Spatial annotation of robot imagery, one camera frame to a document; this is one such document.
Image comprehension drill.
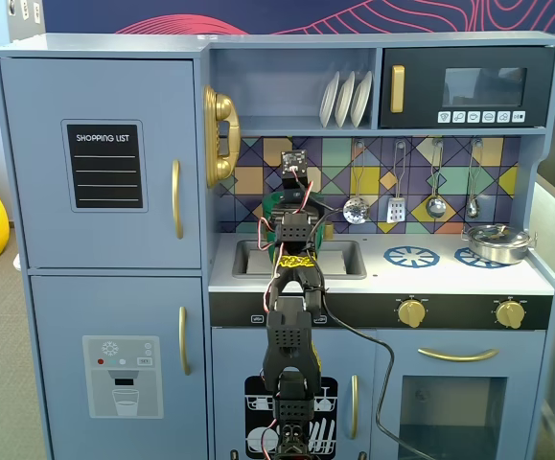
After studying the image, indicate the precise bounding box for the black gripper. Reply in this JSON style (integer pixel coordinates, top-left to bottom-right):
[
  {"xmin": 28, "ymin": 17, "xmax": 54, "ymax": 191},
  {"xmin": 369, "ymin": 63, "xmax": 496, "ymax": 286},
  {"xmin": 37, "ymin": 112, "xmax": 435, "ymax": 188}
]
[{"xmin": 272, "ymin": 174, "xmax": 317, "ymax": 218}]

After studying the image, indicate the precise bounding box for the green lid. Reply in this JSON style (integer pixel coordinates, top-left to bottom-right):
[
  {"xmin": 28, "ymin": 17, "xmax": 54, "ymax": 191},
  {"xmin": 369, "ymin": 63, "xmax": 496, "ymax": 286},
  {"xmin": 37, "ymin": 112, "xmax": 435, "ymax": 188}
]
[{"xmin": 262, "ymin": 190, "xmax": 324, "ymax": 213}]

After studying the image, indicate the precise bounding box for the steel pot with lid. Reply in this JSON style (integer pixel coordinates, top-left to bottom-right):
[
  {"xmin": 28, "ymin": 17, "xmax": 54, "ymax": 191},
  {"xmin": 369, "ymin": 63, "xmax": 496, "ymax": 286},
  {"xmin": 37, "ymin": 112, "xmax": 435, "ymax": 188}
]
[{"xmin": 461, "ymin": 223, "xmax": 538, "ymax": 266}]

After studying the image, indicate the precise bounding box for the steel skimmer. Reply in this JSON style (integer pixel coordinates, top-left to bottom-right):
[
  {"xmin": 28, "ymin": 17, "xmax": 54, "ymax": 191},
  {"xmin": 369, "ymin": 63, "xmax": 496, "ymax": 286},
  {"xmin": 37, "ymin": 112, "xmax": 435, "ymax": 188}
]
[{"xmin": 342, "ymin": 138, "xmax": 370, "ymax": 225}]

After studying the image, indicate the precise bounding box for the grey toy sink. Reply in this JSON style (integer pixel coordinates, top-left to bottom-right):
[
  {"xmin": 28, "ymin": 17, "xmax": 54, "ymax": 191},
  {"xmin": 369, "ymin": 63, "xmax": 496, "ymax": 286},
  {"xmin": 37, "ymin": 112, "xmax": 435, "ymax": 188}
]
[{"xmin": 232, "ymin": 239, "xmax": 368, "ymax": 281}]

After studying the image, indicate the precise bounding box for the steel slotted spatula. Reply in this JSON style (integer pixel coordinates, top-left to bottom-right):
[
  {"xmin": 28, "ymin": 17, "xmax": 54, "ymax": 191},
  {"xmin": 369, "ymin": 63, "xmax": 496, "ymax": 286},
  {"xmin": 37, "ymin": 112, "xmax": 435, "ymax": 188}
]
[{"xmin": 385, "ymin": 138, "xmax": 407, "ymax": 225}]

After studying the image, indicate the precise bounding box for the white plate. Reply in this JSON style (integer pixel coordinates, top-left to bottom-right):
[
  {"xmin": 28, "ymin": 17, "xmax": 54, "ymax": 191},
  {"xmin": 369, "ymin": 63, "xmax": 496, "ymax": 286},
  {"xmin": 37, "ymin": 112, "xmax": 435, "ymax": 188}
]
[
  {"xmin": 334, "ymin": 71, "xmax": 357, "ymax": 129},
  {"xmin": 351, "ymin": 70, "xmax": 374, "ymax": 128},
  {"xmin": 319, "ymin": 71, "xmax": 341, "ymax": 129}
]

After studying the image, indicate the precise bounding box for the gold toy telephone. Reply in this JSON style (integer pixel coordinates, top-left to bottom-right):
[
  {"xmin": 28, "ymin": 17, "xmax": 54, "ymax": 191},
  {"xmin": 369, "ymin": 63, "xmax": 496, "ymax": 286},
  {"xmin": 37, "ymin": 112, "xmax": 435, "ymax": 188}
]
[{"xmin": 203, "ymin": 84, "xmax": 243, "ymax": 189}]

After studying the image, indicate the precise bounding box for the steel ladle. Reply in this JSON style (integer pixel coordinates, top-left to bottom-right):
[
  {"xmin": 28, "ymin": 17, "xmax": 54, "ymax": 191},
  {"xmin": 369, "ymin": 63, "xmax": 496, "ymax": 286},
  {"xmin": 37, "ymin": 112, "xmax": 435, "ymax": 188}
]
[{"xmin": 425, "ymin": 137, "xmax": 448, "ymax": 219}]

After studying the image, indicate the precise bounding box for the black toy microwave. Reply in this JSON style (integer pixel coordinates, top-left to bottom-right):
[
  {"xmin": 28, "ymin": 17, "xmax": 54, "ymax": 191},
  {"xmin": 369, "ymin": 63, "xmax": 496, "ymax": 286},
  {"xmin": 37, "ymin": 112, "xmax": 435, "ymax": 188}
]
[{"xmin": 379, "ymin": 46, "xmax": 555, "ymax": 129}]

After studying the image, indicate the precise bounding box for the gold stove knob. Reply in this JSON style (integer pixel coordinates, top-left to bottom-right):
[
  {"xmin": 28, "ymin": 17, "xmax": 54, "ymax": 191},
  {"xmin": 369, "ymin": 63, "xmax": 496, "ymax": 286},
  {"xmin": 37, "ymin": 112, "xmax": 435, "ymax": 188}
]
[
  {"xmin": 397, "ymin": 297, "xmax": 427, "ymax": 330},
  {"xmin": 496, "ymin": 299, "xmax": 526, "ymax": 330}
]

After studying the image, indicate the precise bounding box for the blue dishwasher door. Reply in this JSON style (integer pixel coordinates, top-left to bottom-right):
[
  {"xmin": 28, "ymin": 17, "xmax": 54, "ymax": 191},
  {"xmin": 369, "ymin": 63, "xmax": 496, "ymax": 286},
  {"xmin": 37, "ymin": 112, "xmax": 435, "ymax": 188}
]
[{"xmin": 211, "ymin": 328, "xmax": 377, "ymax": 460}]

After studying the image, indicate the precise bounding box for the steel spoon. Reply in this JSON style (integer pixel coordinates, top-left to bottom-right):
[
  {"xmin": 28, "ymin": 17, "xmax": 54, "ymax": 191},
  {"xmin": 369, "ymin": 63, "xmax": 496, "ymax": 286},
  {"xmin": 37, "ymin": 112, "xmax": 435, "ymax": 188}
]
[{"xmin": 466, "ymin": 137, "xmax": 484, "ymax": 220}]

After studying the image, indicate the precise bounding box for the black shopping list board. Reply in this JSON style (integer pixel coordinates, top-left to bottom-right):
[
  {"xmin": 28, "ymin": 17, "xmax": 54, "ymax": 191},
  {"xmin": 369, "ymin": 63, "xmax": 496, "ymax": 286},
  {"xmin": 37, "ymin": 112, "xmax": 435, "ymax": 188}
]
[{"xmin": 60, "ymin": 119, "xmax": 149, "ymax": 214}]

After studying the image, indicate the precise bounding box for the blue toy kitchen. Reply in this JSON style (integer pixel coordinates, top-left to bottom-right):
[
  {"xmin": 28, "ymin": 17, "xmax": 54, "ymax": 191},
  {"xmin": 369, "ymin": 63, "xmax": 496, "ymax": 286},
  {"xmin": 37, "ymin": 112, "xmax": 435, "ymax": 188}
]
[{"xmin": 0, "ymin": 32, "xmax": 555, "ymax": 460}]

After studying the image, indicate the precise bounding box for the blue freezer door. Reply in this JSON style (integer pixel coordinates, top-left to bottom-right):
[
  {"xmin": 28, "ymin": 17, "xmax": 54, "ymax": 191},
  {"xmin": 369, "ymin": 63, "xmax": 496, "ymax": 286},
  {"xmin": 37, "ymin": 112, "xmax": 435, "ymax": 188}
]
[{"xmin": 30, "ymin": 276, "xmax": 209, "ymax": 460}]

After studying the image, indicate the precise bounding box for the blue fridge door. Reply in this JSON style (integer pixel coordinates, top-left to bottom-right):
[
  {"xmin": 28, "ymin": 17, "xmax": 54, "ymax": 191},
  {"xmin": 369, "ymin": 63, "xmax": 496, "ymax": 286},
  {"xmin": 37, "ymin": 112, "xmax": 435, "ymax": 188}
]
[{"xmin": 0, "ymin": 57, "xmax": 202, "ymax": 269}]

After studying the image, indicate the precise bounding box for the blue oven door with window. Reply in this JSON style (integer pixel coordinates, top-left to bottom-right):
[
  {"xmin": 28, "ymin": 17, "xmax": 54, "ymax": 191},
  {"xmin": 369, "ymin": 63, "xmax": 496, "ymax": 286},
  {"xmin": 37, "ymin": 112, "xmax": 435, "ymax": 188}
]
[{"xmin": 377, "ymin": 329, "xmax": 547, "ymax": 460}]

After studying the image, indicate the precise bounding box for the small camera board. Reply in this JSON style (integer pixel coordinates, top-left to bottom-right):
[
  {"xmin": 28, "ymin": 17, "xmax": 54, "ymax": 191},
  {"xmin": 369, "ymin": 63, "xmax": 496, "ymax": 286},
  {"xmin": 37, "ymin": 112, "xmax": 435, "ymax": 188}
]
[{"xmin": 280, "ymin": 149, "xmax": 308, "ymax": 176}]

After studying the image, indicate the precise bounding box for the gold fridge door handle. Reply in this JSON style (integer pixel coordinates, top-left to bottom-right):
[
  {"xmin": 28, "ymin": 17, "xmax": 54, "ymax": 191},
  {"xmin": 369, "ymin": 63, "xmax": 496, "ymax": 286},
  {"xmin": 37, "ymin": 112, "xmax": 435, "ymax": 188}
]
[{"xmin": 171, "ymin": 159, "xmax": 184, "ymax": 241}]

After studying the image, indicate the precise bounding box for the gold microwave handle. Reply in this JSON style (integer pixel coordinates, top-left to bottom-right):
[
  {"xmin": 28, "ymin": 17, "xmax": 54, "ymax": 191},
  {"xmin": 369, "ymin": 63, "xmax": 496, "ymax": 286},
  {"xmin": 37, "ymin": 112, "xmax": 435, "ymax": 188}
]
[{"xmin": 390, "ymin": 64, "xmax": 406, "ymax": 115}]

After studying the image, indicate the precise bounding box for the gold freezer door handle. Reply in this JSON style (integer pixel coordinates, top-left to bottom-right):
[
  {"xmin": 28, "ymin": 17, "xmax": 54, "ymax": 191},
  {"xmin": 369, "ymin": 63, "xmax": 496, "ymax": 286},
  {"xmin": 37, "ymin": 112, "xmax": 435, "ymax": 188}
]
[{"xmin": 178, "ymin": 306, "xmax": 192, "ymax": 377}]

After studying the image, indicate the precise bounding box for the black cable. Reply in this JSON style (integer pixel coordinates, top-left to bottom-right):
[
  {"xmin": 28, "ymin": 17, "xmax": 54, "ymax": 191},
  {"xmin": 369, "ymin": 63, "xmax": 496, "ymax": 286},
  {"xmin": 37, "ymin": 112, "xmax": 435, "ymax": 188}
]
[{"xmin": 313, "ymin": 286, "xmax": 436, "ymax": 460}]

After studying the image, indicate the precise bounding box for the gold dishwasher door handle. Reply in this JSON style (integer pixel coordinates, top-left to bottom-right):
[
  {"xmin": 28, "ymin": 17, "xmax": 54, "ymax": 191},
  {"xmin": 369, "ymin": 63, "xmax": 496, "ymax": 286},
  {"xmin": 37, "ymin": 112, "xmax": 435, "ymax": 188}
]
[{"xmin": 350, "ymin": 374, "xmax": 359, "ymax": 441}]

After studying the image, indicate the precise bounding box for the gold oven door handle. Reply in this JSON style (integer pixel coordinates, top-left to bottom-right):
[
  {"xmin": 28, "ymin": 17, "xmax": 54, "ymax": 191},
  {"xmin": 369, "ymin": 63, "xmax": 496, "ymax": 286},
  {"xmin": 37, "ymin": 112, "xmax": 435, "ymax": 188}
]
[{"xmin": 418, "ymin": 348, "xmax": 500, "ymax": 363}]

